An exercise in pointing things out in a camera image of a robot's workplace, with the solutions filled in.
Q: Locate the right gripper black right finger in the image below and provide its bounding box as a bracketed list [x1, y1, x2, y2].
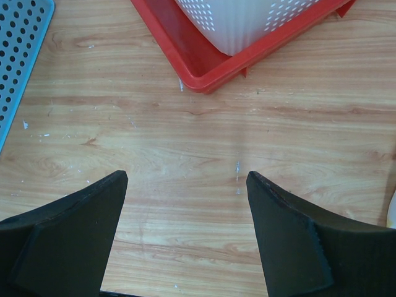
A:
[246, 171, 395, 296]

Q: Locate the red plastic tray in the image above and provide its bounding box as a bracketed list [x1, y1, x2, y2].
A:
[133, 1, 354, 93]

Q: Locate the large white laundry basket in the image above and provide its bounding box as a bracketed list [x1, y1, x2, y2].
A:
[172, 1, 345, 56]

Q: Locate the light blue upturned basket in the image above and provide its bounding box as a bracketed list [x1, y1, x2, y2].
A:
[0, 0, 55, 147]

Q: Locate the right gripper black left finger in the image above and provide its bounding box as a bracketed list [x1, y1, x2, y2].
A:
[1, 170, 128, 296]

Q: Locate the patterned white cloth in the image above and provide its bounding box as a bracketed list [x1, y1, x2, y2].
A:
[386, 191, 396, 229]

